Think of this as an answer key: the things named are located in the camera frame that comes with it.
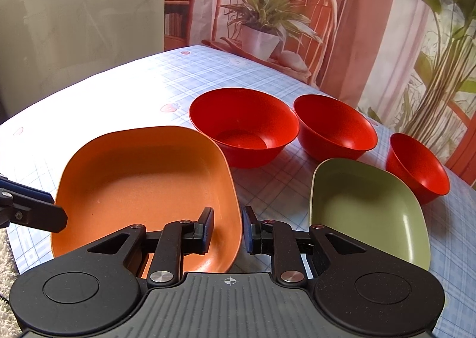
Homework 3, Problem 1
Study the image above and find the orange square plate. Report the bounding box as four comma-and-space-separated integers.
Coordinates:
50, 126, 239, 275

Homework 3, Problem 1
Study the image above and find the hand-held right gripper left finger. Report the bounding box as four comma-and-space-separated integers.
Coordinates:
87, 206, 215, 287

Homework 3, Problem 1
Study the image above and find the red bowl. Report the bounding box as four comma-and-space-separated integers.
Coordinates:
385, 133, 451, 205
293, 95, 378, 161
189, 88, 300, 168

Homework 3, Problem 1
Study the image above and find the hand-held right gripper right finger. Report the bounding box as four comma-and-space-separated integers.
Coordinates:
242, 205, 369, 284

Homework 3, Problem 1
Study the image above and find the beige shaggy rug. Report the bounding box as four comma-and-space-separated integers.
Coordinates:
0, 228, 25, 288

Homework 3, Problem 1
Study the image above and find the green square plate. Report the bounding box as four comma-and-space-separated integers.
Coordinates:
310, 158, 431, 271

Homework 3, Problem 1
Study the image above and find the printed wall cloth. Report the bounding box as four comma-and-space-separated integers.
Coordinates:
164, 0, 476, 190

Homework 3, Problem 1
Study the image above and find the blue checked tablecloth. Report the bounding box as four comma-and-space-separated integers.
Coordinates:
0, 45, 476, 338

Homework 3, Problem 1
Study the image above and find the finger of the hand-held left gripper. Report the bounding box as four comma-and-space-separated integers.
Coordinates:
0, 174, 68, 233

